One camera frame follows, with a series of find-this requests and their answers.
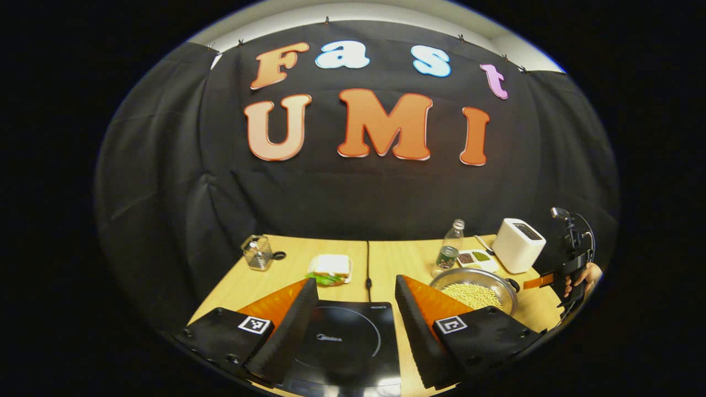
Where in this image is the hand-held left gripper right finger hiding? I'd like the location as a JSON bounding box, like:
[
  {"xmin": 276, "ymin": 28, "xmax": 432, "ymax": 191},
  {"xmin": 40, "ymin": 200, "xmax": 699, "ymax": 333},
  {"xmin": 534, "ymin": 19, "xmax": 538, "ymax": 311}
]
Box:
[{"xmin": 394, "ymin": 274, "xmax": 547, "ymax": 391}]

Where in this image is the white toaster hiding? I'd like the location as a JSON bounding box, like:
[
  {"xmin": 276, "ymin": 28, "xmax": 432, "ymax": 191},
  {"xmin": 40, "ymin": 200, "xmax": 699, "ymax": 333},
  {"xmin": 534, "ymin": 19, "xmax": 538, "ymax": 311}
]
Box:
[{"xmin": 491, "ymin": 218, "xmax": 547, "ymax": 275}]

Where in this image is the pile of yellow soybeans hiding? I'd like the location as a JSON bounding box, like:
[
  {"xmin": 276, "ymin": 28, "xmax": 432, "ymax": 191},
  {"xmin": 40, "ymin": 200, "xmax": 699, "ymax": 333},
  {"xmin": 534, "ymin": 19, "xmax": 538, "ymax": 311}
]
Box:
[{"xmin": 441, "ymin": 282, "xmax": 503, "ymax": 310}]

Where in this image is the clear plastic water bottle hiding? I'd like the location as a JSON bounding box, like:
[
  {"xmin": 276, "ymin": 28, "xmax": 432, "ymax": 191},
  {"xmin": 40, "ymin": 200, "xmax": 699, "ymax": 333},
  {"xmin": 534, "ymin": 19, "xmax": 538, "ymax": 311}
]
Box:
[{"xmin": 431, "ymin": 218, "xmax": 466, "ymax": 278}]

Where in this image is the row of black backdrop clips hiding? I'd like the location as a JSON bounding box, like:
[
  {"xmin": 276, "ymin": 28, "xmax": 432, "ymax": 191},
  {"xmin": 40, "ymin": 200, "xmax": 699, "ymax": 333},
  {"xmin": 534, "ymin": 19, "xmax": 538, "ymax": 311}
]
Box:
[{"xmin": 206, "ymin": 16, "xmax": 528, "ymax": 74}]

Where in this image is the white divided bean dish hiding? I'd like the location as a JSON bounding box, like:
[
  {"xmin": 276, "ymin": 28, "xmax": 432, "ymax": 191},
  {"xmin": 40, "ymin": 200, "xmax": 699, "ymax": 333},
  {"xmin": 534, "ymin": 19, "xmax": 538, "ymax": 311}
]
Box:
[{"xmin": 456, "ymin": 249, "xmax": 500, "ymax": 274}]

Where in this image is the black induction cooktop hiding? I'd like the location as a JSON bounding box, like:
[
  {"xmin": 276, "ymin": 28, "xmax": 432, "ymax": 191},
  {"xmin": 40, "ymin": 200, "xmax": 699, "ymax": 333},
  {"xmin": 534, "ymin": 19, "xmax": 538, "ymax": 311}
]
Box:
[{"xmin": 280, "ymin": 300, "xmax": 403, "ymax": 397}]

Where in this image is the wire mesh basket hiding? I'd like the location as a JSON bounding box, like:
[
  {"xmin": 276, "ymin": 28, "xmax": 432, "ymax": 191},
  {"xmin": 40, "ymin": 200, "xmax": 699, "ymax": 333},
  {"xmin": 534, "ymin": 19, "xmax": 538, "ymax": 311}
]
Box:
[{"xmin": 240, "ymin": 234, "xmax": 287, "ymax": 272}]

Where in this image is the black power cable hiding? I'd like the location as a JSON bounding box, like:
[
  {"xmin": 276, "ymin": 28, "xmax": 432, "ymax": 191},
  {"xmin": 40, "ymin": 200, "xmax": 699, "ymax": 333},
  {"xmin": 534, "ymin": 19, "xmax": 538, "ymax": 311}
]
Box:
[{"xmin": 363, "ymin": 239, "xmax": 374, "ymax": 302}]

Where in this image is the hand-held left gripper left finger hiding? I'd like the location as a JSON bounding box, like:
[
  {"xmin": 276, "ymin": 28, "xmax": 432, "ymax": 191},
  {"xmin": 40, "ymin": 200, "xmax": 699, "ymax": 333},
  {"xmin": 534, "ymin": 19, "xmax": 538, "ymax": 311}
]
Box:
[{"xmin": 171, "ymin": 277, "xmax": 320, "ymax": 387}]

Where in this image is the steel pot with black handles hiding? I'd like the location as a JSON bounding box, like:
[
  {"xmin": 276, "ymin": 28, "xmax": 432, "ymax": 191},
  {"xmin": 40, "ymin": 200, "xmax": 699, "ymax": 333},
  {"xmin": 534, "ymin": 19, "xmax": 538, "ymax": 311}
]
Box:
[{"xmin": 429, "ymin": 267, "xmax": 521, "ymax": 317}]

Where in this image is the black backdrop cloth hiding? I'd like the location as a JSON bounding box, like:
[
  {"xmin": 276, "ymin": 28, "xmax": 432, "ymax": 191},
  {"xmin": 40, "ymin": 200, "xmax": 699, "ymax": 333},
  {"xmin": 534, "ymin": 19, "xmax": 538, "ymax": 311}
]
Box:
[{"xmin": 94, "ymin": 20, "xmax": 622, "ymax": 332}]

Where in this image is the white bread sandwich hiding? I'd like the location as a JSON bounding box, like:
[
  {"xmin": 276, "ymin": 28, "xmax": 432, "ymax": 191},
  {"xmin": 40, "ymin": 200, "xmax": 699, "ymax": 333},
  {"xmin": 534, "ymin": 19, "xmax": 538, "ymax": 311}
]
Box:
[{"xmin": 306, "ymin": 254, "xmax": 352, "ymax": 286}]

